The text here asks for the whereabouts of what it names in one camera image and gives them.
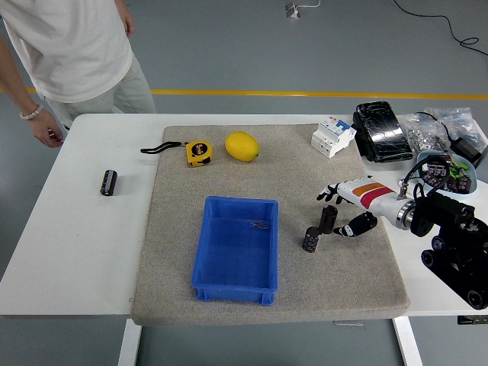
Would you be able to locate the silver floor socket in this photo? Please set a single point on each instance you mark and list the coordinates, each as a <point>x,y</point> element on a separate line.
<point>293,10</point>

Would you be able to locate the light blue bowl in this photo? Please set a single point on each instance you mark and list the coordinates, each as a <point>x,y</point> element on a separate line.
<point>474,173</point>

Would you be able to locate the person's left hand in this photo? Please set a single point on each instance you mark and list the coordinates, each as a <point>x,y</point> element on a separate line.
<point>127,19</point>

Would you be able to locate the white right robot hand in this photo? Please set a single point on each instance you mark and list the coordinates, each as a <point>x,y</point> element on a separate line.
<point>366,194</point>

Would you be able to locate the yellow lemon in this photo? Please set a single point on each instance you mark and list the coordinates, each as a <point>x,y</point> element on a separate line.
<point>242,146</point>

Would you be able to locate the large brown capacitor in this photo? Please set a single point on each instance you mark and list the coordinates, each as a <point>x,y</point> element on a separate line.
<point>437,169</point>

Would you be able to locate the white left table leg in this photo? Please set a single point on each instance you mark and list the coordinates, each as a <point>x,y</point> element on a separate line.
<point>129,343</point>

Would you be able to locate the white table leg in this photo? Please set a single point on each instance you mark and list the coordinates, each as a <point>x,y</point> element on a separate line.
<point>408,343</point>
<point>129,343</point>

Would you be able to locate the dark brown cylindrical battery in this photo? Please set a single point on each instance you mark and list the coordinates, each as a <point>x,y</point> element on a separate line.
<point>328,220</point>
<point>311,240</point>
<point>108,183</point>

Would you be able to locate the large black power adapter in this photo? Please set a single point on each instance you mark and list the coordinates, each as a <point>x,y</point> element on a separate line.
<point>467,148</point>

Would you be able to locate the person's right hand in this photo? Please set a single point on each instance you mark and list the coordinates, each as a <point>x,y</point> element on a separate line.
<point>47,131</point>

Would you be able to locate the black table control panel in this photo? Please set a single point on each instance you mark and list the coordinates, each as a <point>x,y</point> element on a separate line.
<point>472,320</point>

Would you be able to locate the grey-brown mat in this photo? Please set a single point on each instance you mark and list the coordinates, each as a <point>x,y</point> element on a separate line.
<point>267,179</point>

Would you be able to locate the white circuit breaker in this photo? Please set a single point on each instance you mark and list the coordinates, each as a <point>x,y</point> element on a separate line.
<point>331,139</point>

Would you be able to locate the white right table leg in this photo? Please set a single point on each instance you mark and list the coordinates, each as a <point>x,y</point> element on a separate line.
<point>408,343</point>

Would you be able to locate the person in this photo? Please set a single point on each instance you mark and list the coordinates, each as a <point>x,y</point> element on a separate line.
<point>72,49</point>

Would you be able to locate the clear bag of metal nuts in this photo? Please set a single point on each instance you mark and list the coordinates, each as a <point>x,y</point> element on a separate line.
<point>419,135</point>

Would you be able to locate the metal under-table hook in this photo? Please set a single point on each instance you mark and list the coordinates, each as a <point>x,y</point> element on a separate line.
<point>348,324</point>

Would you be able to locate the green small component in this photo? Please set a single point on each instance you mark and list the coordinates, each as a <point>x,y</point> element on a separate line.
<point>459,168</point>

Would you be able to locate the black wrapped device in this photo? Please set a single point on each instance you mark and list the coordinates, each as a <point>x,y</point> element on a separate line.
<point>383,129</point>

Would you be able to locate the yellow tape measure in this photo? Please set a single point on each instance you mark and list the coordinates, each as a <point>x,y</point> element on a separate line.
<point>198,153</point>

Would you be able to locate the clear bag with blue print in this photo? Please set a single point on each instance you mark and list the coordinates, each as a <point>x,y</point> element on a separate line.
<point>463,122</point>

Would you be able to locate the blue plastic box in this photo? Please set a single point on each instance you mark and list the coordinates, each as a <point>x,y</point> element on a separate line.
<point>232,263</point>

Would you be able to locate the person's right forearm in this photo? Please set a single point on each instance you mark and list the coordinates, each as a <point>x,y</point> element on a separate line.
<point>15,80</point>

